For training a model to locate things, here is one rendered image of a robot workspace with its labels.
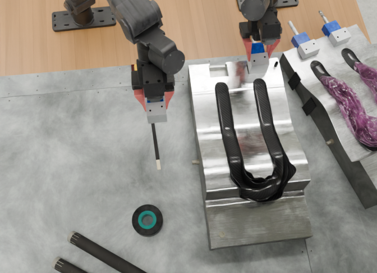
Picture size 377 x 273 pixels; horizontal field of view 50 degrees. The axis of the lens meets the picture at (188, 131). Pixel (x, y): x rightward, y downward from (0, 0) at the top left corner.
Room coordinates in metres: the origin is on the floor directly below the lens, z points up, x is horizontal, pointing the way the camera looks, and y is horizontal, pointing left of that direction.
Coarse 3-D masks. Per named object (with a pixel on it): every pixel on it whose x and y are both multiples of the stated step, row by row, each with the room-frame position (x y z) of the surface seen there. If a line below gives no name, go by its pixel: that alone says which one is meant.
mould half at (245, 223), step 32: (192, 96) 0.49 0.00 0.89; (256, 128) 0.41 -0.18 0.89; (288, 128) 0.41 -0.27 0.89; (224, 160) 0.30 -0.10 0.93; (256, 160) 0.30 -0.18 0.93; (224, 192) 0.22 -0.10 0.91; (288, 192) 0.25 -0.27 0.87; (224, 224) 0.15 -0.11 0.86; (256, 224) 0.16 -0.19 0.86; (288, 224) 0.16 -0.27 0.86
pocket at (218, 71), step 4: (212, 68) 0.59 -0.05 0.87; (216, 68) 0.59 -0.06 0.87; (220, 68) 0.59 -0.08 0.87; (224, 68) 0.59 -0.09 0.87; (212, 72) 0.58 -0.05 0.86; (216, 72) 0.58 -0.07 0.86; (220, 72) 0.58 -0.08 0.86; (224, 72) 0.58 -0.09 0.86; (212, 76) 0.57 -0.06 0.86; (216, 76) 0.57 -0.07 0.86; (220, 76) 0.57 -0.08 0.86
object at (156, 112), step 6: (156, 102) 0.42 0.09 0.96; (162, 102) 0.43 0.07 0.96; (150, 108) 0.41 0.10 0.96; (156, 108) 0.41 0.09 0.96; (162, 108) 0.41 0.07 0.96; (150, 114) 0.39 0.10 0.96; (156, 114) 0.39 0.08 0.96; (162, 114) 0.39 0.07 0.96; (150, 120) 0.39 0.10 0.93; (156, 120) 0.39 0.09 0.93; (162, 120) 0.39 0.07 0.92
